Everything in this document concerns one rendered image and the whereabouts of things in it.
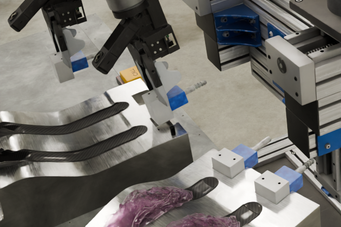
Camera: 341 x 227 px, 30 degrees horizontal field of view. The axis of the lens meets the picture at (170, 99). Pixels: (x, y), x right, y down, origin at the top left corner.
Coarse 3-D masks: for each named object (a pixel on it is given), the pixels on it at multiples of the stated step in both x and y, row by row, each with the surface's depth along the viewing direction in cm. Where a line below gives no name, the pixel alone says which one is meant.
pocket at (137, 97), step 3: (144, 90) 141; (147, 90) 141; (138, 93) 141; (141, 93) 141; (144, 93) 141; (132, 96) 141; (135, 96) 141; (138, 96) 141; (141, 96) 142; (135, 99) 141; (138, 99) 142; (141, 99) 142; (138, 102) 142; (141, 102) 142; (144, 102) 142
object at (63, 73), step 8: (56, 56) 147; (72, 56) 148; (80, 56) 148; (88, 56) 149; (56, 64) 144; (64, 64) 145; (72, 64) 146; (80, 64) 147; (56, 72) 146; (64, 72) 146; (72, 72) 147; (64, 80) 147
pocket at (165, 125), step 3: (153, 120) 132; (171, 120) 132; (153, 123) 133; (156, 123) 133; (165, 123) 134; (168, 123) 134; (171, 123) 132; (174, 123) 131; (156, 126) 133; (159, 126) 133; (162, 126) 133; (165, 126) 133; (168, 126) 133; (159, 129) 132
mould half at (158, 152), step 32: (96, 96) 143; (128, 96) 140; (96, 128) 133; (128, 128) 130; (96, 160) 124; (128, 160) 122; (160, 160) 125; (192, 160) 129; (0, 192) 114; (32, 192) 117; (64, 192) 120; (96, 192) 123; (0, 224) 117; (32, 224) 120
